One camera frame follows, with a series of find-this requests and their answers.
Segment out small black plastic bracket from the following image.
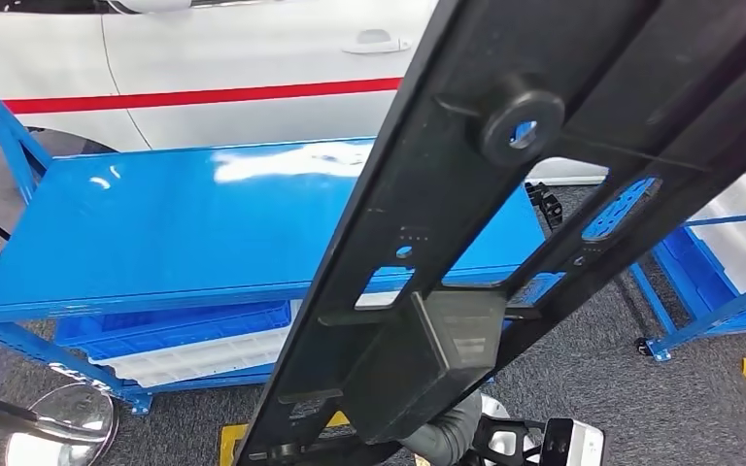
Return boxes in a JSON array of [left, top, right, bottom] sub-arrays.
[[525, 182, 564, 229]]

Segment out blue metal shelf rack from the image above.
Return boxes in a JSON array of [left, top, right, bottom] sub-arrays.
[[0, 57, 663, 416]]

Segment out black plastic plate bracket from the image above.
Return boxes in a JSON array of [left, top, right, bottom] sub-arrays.
[[231, 0, 746, 466]]

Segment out white car red stripe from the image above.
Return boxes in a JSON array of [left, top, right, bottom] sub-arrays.
[[0, 0, 609, 187]]

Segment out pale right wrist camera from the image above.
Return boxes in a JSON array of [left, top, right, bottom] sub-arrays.
[[540, 417, 606, 466]]

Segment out blue plastic crate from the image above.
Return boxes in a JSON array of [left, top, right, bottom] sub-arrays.
[[55, 300, 292, 361], [653, 226, 741, 336]]

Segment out blue wheeled shelf rack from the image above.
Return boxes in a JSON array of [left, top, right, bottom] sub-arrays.
[[629, 209, 746, 363]]

